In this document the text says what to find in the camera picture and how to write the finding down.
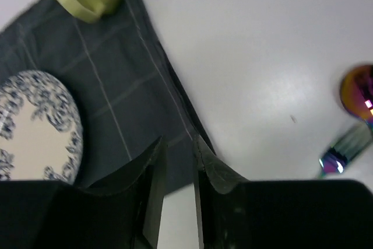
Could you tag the iridescent fork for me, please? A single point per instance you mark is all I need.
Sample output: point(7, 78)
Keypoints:
point(346, 148)

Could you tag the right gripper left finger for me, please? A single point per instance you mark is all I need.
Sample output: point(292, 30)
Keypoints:
point(122, 210)

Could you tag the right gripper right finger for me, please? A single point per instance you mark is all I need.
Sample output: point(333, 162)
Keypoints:
point(233, 212)

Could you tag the blue floral ceramic plate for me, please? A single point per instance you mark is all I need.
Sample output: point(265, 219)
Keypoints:
point(41, 129)

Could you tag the iridescent blue spoon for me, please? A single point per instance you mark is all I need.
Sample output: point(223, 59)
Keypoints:
point(356, 92)

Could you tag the dark checked cloth placemat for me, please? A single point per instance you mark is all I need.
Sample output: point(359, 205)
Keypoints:
point(125, 87)

